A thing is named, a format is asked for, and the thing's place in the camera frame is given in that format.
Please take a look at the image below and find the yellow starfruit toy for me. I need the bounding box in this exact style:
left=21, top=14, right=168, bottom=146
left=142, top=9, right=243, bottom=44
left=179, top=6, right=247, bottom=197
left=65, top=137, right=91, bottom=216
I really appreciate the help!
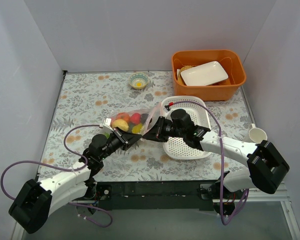
left=131, top=123, right=144, bottom=134

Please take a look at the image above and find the yellow lemon toy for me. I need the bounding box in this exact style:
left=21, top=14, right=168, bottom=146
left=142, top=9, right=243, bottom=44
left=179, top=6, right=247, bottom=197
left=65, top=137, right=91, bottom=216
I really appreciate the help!
left=111, top=119, right=129, bottom=132

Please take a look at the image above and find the clear zip top bag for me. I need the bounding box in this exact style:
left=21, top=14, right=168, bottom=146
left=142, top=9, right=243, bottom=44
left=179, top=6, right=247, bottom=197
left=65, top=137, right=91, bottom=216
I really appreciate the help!
left=105, top=103, right=164, bottom=135

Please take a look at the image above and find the green avocado toy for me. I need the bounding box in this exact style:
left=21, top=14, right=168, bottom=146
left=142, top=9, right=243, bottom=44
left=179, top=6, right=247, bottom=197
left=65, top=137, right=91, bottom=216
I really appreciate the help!
left=140, top=113, right=149, bottom=124

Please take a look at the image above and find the orange pumpkin toy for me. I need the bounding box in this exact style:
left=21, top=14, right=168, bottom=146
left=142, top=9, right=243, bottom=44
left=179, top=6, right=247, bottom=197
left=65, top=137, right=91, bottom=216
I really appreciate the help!
left=115, top=112, right=130, bottom=123

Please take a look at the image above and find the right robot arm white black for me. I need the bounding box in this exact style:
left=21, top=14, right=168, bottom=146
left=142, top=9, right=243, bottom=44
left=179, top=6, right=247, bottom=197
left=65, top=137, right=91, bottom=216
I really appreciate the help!
left=143, top=117, right=290, bottom=199

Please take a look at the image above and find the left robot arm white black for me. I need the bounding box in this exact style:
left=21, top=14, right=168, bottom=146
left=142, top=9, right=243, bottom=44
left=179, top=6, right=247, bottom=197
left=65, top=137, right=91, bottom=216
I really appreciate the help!
left=8, top=128, right=142, bottom=234

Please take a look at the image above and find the white perforated plastic basket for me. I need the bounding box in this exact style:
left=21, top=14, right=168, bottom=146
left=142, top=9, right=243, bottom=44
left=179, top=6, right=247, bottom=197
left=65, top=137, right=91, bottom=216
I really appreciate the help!
left=161, top=95, right=211, bottom=160

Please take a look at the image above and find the small patterned bowl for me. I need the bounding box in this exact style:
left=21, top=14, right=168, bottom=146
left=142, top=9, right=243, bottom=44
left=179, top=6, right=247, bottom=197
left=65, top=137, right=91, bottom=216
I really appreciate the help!
left=128, top=72, right=150, bottom=90

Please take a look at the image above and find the woven straw coaster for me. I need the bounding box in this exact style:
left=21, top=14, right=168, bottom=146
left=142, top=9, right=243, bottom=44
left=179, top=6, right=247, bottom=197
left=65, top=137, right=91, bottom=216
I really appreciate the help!
left=177, top=65, right=200, bottom=87

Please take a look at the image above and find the white rectangular plate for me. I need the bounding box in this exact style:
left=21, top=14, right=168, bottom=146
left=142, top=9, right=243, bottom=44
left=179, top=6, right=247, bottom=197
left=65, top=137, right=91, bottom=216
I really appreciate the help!
left=194, top=61, right=229, bottom=87

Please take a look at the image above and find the orange plastic tub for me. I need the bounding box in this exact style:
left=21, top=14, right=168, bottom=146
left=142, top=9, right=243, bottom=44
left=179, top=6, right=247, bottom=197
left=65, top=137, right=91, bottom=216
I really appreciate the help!
left=171, top=49, right=247, bottom=101

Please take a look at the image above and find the white mug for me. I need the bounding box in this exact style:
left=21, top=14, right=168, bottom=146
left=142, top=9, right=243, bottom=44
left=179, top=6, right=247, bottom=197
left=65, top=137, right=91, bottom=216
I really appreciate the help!
left=243, top=123, right=268, bottom=144

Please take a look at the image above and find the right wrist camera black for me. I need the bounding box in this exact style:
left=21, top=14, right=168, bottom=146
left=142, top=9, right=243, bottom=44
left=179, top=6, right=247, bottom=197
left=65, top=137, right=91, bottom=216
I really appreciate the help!
left=170, top=108, right=193, bottom=129

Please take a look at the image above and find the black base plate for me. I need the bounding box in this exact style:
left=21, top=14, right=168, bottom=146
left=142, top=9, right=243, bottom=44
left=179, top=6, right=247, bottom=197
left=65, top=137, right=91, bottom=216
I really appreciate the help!
left=67, top=180, right=247, bottom=211

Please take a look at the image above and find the aluminium frame rail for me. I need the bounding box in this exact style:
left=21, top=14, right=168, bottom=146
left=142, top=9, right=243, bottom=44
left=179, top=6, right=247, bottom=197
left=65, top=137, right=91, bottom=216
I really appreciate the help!
left=12, top=191, right=300, bottom=240

